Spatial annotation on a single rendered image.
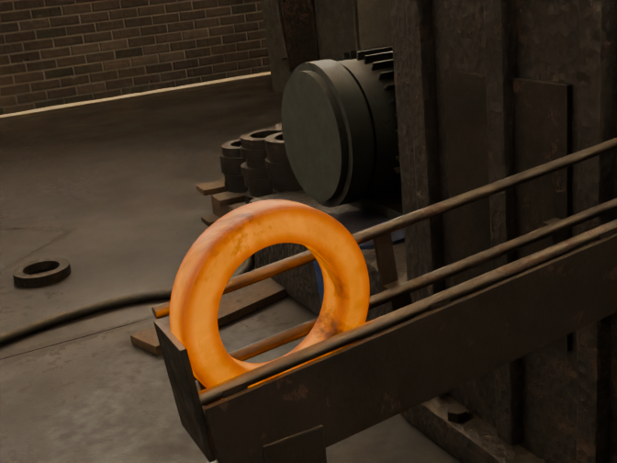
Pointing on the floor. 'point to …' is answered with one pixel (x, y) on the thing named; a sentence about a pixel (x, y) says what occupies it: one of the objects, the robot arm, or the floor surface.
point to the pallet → (250, 172)
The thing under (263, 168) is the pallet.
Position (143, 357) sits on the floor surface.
